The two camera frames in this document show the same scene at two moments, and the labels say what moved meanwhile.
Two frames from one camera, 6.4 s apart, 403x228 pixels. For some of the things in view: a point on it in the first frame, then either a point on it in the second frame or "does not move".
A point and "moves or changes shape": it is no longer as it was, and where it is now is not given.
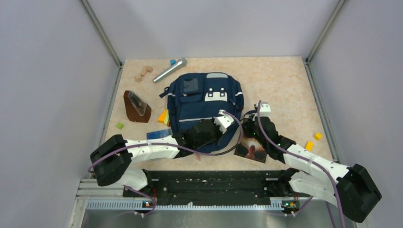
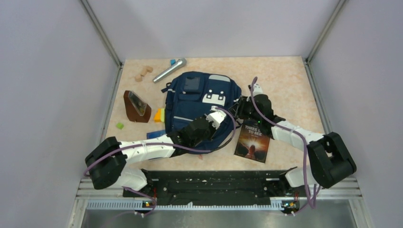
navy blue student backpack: [195, 96] moves or changes shape
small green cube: [119, 125] does not move
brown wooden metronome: [136, 109] does not move
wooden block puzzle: [139, 78] does not move
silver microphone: [175, 65] does not move
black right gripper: [248, 125] to [244, 101]
